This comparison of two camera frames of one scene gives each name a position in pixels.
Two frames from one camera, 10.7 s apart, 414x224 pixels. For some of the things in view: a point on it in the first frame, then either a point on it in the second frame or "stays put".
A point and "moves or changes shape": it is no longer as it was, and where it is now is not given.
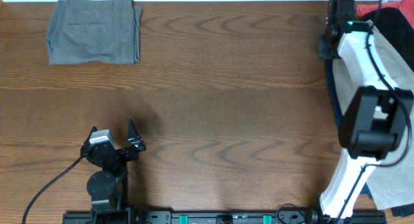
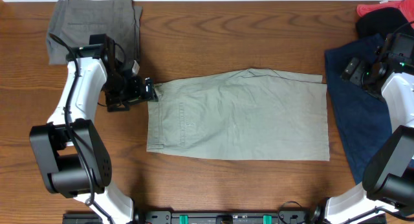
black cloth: [396, 30] stays put
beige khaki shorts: [391, 184] moves or changes shape
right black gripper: [323, 48] to [356, 78]
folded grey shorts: [94, 30] stays put
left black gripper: [137, 147] to [137, 94]
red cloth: [406, 5] stays put
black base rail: [215, 217] stays put
